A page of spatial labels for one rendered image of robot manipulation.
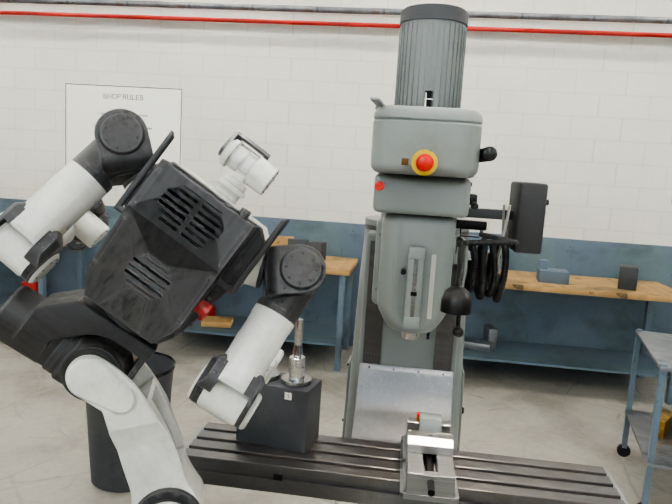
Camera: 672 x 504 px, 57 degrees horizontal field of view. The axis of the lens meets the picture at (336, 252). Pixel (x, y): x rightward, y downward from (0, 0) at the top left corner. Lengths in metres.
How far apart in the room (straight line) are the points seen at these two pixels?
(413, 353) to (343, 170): 3.94
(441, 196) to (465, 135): 0.18
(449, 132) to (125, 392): 0.89
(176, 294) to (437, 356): 1.21
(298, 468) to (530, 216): 0.98
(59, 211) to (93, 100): 5.47
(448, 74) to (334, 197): 4.15
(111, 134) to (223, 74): 5.02
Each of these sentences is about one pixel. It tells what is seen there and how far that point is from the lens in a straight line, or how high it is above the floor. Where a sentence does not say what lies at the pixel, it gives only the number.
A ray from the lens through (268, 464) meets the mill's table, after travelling 1.82.
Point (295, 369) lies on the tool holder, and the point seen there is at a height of 1.15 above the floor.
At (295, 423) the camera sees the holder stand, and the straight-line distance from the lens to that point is 1.85.
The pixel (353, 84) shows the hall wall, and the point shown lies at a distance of 5.98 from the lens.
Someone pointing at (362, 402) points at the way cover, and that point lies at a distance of 2.16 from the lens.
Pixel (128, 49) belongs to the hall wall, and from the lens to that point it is 6.62.
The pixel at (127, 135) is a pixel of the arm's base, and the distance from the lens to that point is 1.25.
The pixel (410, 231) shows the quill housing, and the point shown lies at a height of 1.58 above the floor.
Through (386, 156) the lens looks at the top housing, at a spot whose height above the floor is 1.77.
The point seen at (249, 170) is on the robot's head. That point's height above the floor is 1.72.
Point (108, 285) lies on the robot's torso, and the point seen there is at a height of 1.50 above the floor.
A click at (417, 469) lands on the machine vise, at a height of 0.99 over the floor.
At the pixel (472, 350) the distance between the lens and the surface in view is 5.57.
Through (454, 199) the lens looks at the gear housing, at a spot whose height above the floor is 1.68.
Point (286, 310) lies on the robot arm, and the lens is 1.23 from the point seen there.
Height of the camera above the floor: 1.74
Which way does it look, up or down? 8 degrees down
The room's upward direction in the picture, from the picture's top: 4 degrees clockwise
